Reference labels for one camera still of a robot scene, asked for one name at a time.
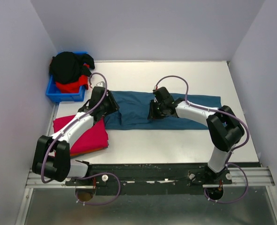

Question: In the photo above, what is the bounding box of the blue plastic bin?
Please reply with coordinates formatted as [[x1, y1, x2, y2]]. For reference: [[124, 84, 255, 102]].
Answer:
[[46, 52, 87, 102]]

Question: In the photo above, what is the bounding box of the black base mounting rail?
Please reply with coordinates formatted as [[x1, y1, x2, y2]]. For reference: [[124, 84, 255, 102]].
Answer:
[[64, 163, 233, 196]]

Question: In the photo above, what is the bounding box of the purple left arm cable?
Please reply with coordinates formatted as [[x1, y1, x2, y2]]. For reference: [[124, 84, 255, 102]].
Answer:
[[41, 73, 122, 207]]

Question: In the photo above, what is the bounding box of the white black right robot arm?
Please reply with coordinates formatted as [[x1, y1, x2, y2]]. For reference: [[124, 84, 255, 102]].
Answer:
[[148, 87, 245, 184]]

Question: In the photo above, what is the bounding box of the red crumpled garment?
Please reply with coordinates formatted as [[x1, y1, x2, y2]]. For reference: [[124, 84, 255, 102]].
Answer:
[[55, 63, 91, 93]]

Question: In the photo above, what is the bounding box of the folded magenta t shirt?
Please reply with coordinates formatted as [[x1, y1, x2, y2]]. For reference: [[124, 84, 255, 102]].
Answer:
[[52, 112, 108, 153]]

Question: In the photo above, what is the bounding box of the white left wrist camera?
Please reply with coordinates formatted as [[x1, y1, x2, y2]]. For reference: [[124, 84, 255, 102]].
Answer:
[[95, 81, 105, 88]]

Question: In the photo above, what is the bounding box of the folded orange t shirt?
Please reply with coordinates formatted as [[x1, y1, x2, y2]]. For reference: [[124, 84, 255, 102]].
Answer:
[[70, 148, 106, 157]]

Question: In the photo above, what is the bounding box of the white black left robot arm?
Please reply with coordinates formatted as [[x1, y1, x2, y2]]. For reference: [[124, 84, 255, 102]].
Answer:
[[31, 87, 119, 185]]

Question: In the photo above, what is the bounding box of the black crumpled garment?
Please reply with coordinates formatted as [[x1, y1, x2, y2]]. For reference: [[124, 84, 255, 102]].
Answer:
[[49, 52, 95, 84]]

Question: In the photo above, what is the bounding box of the aluminium frame rail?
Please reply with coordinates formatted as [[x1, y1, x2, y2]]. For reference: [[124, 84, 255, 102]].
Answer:
[[202, 167, 275, 188]]

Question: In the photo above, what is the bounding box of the teal blue t shirt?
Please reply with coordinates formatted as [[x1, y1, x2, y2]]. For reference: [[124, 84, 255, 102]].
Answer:
[[104, 90, 222, 131]]

